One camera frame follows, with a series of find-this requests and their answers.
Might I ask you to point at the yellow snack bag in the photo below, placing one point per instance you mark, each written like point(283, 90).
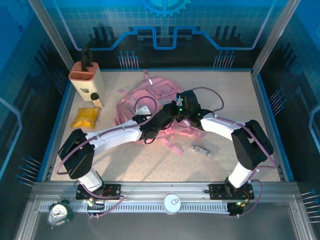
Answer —
point(85, 117)

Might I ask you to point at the green alarm clock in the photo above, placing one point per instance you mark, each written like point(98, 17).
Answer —
point(58, 213)

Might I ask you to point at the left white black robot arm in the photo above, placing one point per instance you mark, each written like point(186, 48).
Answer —
point(117, 135)

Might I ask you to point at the small item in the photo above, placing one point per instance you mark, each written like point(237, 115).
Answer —
point(201, 150)

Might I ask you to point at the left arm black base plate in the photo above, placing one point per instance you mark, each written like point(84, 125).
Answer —
point(113, 191)

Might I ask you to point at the small bottle black cap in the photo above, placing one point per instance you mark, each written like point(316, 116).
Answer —
point(96, 101)

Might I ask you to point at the aluminium frame beam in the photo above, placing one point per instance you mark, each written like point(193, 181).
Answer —
point(162, 187)

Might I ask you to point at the pink student backpack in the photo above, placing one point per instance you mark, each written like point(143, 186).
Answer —
point(162, 86)

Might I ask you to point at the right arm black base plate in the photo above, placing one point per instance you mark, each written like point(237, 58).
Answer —
point(216, 191)

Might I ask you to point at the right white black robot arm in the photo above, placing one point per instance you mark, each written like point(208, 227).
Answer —
point(217, 125)

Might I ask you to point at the small circuit board with LED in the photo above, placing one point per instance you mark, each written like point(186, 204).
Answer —
point(91, 201)
point(238, 204)

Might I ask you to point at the aluminium frame post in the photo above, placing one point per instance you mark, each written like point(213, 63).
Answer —
point(275, 35)
point(50, 32)

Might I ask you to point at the beige knife block orange top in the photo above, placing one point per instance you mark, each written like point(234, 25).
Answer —
point(87, 85)

